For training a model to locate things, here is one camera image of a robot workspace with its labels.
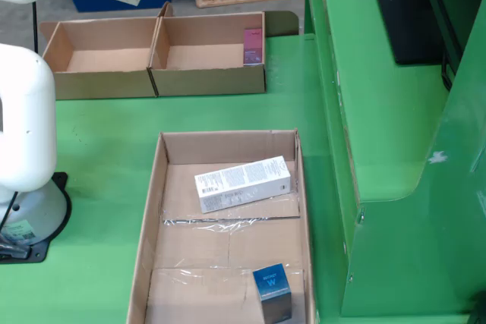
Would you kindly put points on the open cardboard box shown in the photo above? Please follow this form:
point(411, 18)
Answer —
point(212, 35)
point(106, 37)

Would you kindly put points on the blue W cube box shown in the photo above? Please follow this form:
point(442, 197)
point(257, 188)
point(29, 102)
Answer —
point(271, 282)

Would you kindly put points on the green metal cabinet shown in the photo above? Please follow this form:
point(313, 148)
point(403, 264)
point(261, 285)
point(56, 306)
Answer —
point(379, 111)

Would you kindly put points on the large cardboard tray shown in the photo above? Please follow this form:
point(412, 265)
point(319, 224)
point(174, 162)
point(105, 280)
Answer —
point(190, 248)

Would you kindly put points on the black monitor panel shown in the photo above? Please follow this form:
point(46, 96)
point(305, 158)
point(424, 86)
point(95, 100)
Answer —
point(410, 16)

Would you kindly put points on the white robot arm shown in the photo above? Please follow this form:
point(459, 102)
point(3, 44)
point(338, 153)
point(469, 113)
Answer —
point(26, 119)

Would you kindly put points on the long white text box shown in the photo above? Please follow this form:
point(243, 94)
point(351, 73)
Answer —
point(243, 183)

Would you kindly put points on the pink product box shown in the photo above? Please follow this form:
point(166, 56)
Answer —
point(253, 45)

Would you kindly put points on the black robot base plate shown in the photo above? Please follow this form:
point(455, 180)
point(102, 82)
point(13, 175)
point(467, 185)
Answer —
point(57, 183)

